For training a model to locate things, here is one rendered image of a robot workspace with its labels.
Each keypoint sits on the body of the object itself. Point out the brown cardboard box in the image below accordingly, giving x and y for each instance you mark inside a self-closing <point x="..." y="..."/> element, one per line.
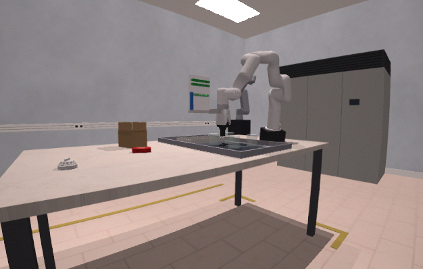
<point x="132" y="134"/>

